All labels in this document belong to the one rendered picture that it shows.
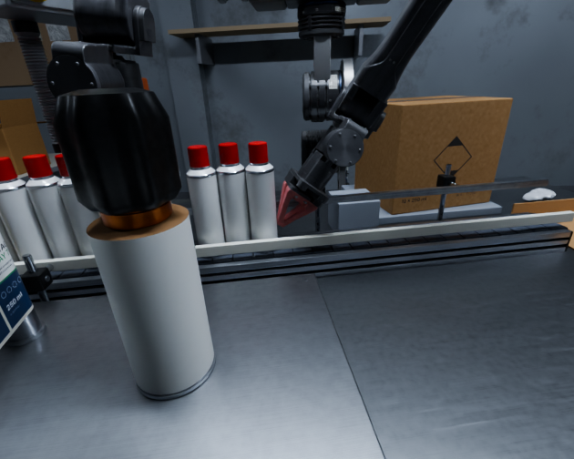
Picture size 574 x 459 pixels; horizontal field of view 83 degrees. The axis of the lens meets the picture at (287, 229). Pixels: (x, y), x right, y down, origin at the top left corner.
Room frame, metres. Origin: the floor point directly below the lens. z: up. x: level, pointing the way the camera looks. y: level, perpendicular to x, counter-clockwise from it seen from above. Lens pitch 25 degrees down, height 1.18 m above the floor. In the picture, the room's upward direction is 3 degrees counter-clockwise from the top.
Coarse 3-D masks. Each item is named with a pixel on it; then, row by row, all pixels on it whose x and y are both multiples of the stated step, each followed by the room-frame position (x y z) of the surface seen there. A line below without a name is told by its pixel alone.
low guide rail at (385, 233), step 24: (528, 216) 0.59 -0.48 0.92; (552, 216) 0.59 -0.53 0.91; (264, 240) 0.53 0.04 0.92; (288, 240) 0.53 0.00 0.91; (312, 240) 0.54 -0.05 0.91; (336, 240) 0.54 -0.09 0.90; (360, 240) 0.55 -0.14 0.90; (24, 264) 0.48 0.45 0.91; (72, 264) 0.49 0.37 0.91; (96, 264) 0.49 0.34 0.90
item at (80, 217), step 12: (60, 156) 0.52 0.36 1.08; (60, 168) 0.52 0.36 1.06; (60, 180) 0.52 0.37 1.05; (60, 192) 0.52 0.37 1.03; (72, 192) 0.51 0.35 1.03; (72, 204) 0.51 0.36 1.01; (72, 216) 0.51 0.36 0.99; (84, 216) 0.52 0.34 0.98; (96, 216) 0.53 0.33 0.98; (72, 228) 0.52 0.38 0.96; (84, 228) 0.51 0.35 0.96; (84, 240) 0.51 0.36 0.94; (84, 252) 0.51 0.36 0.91
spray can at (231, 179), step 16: (224, 144) 0.57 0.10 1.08; (224, 160) 0.56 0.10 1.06; (224, 176) 0.55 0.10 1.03; (240, 176) 0.55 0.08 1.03; (224, 192) 0.55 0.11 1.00; (240, 192) 0.55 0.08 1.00; (224, 208) 0.55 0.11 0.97; (240, 208) 0.55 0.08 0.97; (224, 224) 0.56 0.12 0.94; (240, 224) 0.55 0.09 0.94; (240, 240) 0.55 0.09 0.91
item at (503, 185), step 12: (516, 180) 0.67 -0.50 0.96; (528, 180) 0.67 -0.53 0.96; (540, 180) 0.67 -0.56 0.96; (372, 192) 0.64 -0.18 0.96; (384, 192) 0.63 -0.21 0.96; (396, 192) 0.63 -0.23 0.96; (408, 192) 0.64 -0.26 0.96; (420, 192) 0.64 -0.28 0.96; (432, 192) 0.64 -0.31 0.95; (444, 192) 0.65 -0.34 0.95; (456, 192) 0.65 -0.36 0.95; (276, 204) 0.61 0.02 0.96
